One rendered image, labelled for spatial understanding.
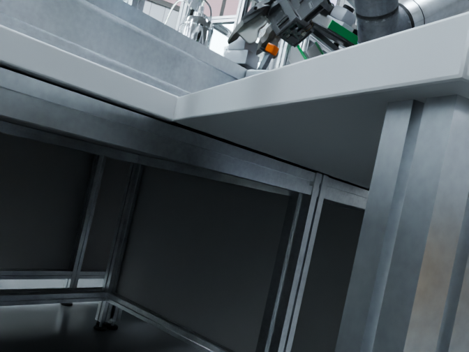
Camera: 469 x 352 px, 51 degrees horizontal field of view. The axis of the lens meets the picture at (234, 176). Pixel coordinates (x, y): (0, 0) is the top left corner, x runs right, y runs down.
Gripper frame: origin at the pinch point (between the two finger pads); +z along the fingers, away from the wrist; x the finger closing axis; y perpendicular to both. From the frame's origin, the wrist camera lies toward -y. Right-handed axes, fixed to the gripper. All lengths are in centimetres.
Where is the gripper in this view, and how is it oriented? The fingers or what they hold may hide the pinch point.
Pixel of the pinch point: (242, 44)
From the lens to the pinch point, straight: 109.2
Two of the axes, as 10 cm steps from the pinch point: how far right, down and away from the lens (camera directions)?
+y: 3.4, 8.3, -4.4
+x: 6.1, 1.6, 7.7
